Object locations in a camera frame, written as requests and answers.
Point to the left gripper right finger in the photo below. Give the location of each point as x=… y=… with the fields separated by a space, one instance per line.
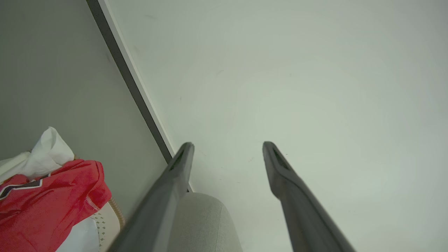
x=301 y=213

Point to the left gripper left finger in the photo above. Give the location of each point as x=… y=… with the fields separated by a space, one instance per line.
x=157 y=210

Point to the red sports jersey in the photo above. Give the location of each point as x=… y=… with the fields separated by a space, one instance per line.
x=42 y=210

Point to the white garment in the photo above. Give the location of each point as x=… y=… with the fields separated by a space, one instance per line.
x=49 y=150

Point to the white perforated laundry basket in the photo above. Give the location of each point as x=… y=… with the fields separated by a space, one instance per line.
x=109 y=224

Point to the grey fabric sofa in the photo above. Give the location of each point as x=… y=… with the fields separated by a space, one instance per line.
x=206 y=224

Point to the pale white cloth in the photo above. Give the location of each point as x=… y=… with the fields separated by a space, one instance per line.
x=80 y=238

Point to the black and white baseboard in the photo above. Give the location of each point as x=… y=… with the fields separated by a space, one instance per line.
x=127 y=77

